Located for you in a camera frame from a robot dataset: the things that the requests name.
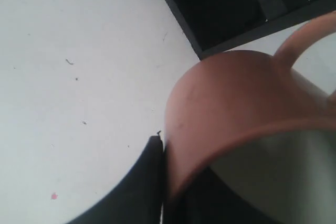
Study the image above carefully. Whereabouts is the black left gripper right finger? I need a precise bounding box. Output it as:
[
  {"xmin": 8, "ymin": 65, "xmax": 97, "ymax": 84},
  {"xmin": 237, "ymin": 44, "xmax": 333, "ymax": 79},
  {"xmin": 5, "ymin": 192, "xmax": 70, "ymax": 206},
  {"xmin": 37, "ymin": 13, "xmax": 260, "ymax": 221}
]
[{"xmin": 163, "ymin": 168, "xmax": 265, "ymax": 223}]

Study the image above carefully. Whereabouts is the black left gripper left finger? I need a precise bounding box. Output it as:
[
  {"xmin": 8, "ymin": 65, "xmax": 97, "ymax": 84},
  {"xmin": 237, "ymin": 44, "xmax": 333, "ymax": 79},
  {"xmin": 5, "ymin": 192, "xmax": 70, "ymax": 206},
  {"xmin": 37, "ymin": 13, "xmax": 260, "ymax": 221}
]
[{"xmin": 70, "ymin": 133, "xmax": 165, "ymax": 224}]

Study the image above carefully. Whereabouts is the pink ceramic mug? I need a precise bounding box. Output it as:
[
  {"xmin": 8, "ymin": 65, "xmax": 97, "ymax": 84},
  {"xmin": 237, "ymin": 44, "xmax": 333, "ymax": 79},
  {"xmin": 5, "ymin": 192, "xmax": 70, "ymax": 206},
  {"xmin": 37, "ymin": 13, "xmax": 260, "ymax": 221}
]
[{"xmin": 164, "ymin": 10, "xmax": 336, "ymax": 204}]

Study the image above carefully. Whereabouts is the black two-tier corner shelf rack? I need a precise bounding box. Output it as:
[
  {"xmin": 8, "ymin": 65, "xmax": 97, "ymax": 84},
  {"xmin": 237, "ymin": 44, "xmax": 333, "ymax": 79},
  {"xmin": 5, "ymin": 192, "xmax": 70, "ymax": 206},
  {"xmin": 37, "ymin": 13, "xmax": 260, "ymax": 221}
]
[{"xmin": 165, "ymin": 0, "xmax": 335, "ymax": 59}]

